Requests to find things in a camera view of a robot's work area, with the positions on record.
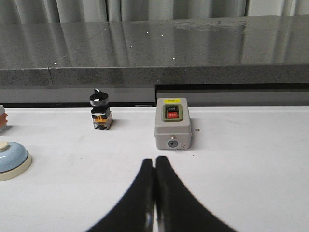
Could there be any green pushbutton switch module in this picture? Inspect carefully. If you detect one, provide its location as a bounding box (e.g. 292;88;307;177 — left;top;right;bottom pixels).
0;105;8;132

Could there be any blue desk bell cream base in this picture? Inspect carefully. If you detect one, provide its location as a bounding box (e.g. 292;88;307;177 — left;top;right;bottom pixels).
0;141;32;181

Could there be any black rotary selector switch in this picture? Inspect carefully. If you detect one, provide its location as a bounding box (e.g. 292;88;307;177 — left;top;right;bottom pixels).
89;89;113;130

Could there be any grey on off switch box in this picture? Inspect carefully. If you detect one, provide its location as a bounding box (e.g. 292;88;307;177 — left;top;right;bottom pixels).
154;98;192;150

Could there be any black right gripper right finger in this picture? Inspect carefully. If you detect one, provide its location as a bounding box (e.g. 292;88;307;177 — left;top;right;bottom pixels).
155;156;234;232

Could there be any grey stone counter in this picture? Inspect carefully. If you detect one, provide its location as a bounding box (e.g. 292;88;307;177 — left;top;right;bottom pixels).
0;14;309;108

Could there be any grey curtain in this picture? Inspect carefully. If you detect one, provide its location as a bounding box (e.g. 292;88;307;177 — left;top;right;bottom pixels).
0;0;309;24

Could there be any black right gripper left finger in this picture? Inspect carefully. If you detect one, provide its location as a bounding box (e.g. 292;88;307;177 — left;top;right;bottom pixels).
88;159;155;232

